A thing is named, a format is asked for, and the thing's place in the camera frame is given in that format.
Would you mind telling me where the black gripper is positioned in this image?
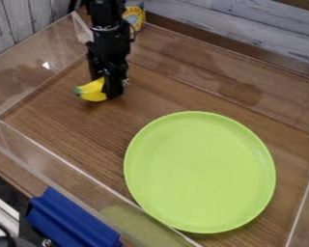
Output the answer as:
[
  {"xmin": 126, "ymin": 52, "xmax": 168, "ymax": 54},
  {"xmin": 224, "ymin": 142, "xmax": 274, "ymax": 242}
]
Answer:
[{"xmin": 87, "ymin": 23, "xmax": 135, "ymax": 99}]

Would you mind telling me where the clear acrylic enclosure wall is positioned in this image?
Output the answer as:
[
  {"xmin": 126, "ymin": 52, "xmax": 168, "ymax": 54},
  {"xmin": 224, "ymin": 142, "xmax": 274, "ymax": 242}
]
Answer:
[{"xmin": 0, "ymin": 11, "xmax": 309, "ymax": 247}]

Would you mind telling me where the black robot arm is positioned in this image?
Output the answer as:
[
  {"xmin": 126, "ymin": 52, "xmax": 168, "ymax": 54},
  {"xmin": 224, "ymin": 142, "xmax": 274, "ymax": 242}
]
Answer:
[{"xmin": 81, "ymin": 0, "xmax": 134, "ymax": 101}]

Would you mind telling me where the black cable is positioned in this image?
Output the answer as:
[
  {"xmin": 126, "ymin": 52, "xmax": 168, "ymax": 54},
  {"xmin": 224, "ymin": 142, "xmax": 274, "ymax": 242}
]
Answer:
[{"xmin": 0, "ymin": 221, "xmax": 20, "ymax": 247}]

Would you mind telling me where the yellow labelled can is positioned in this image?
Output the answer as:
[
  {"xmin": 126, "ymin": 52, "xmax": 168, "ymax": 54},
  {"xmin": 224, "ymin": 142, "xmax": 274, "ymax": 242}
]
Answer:
[{"xmin": 124, "ymin": 0, "xmax": 146, "ymax": 32}]

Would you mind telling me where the yellow toy banana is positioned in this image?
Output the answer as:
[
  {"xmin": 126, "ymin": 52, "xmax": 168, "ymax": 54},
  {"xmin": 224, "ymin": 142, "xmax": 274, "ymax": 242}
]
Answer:
[{"xmin": 72, "ymin": 77, "xmax": 107, "ymax": 102}]

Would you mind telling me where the green round plate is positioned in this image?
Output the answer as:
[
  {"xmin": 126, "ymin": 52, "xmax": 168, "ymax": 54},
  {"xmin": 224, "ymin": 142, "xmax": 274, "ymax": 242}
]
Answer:
[{"xmin": 124, "ymin": 111, "xmax": 276, "ymax": 233}]

